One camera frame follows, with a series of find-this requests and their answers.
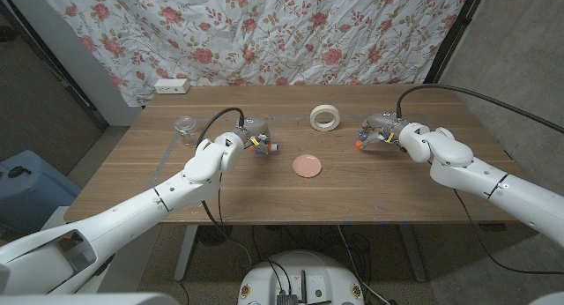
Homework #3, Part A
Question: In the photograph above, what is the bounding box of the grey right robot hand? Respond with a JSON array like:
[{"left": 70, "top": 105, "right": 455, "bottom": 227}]
[{"left": 355, "top": 112, "right": 402, "bottom": 151}]

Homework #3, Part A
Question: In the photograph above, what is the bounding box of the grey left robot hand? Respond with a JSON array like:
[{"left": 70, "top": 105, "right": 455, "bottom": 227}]
[{"left": 231, "top": 116, "right": 272, "bottom": 156}]

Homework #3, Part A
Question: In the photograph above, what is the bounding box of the orange white glue stick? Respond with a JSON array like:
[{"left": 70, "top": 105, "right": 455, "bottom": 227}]
[{"left": 249, "top": 141, "right": 279, "bottom": 155}]

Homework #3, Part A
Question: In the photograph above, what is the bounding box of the cream masking tape roll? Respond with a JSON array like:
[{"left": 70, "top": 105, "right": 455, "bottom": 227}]
[{"left": 308, "top": 104, "right": 341, "bottom": 132}]

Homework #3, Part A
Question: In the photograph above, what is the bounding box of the small pink round plate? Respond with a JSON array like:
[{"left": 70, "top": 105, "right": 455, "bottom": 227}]
[{"left": 292, "top": 153, "right": 323, "bottom": 179}]

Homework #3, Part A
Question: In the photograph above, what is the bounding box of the clear glass jar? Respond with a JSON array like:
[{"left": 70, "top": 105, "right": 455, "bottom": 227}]
[{"left": 173, "top": 115, "right": 202, "bottom": 146}]

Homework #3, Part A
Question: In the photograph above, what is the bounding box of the white power strip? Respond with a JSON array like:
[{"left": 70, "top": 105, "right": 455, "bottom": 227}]
[{"left": 152, "top": 78, "right": 191, "bottom": 95}]

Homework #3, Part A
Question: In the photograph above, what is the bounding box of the floral print backdrop cloth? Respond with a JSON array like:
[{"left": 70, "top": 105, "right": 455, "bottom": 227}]
[{"left": 34, "top": 0, "right": 472, "bottom": 108}]

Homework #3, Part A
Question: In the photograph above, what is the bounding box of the black round floor fan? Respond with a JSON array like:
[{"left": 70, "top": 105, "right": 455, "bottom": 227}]
[{"left": 196, "top": 225, "right": 234, "bottom": 247}]

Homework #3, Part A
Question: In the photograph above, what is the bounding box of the grey table leg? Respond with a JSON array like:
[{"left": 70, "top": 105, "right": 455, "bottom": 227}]
[{"left": 398, "top": 225, "right": 428, "bottom": 283}]

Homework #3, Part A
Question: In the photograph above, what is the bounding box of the white table leg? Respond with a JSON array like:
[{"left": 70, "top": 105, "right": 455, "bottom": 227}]
[{"left": 174, "top": 225, "right": 199, "bottom": 282}]

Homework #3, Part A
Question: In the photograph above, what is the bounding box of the white robot torso base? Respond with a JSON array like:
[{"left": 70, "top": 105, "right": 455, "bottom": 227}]
[{"left": 237, "top": 250, "right": 365, "bottom": 305}]

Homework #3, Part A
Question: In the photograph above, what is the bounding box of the blue plastic bin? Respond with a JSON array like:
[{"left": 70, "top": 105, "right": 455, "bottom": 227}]
[{"left": 0, "top": 149, "right": 83, "bottom": 235}]

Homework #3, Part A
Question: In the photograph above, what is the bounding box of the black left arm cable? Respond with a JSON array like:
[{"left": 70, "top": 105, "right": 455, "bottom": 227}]
[{"left": 196, "top": 107, "right": 252, "bottom": 271}]

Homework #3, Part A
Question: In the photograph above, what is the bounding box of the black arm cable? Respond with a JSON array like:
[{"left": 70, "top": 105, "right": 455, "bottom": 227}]
[
  {"left": 395, "top": 84, "right": 564, "bottom": 135},
  {"left": 196, "top": 107, "right": 252, "bottom": 271}
]

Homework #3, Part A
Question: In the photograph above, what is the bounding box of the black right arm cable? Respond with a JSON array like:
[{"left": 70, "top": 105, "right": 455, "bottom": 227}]
[{"left": 395, "top": 84, "right": 564, "bottom": 135}]

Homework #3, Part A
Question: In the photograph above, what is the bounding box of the black backdrop frame post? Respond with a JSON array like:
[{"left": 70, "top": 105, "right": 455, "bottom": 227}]
[
  {"left": 0, "top": 0, "right": 109, "bottom": 132},
  {"left": 425, "top": 0, "right": 488, "bottom": 84}
]

